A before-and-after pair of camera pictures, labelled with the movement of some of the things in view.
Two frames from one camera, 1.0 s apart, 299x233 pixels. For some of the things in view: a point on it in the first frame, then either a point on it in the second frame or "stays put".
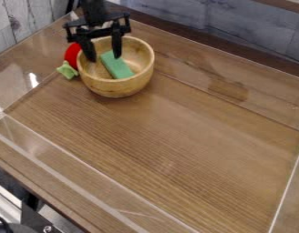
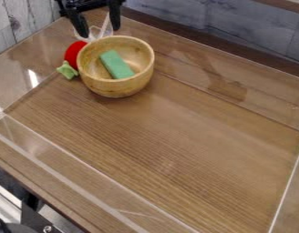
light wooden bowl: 136,55 stays put
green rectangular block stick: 115,65 stays put
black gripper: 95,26 to 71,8
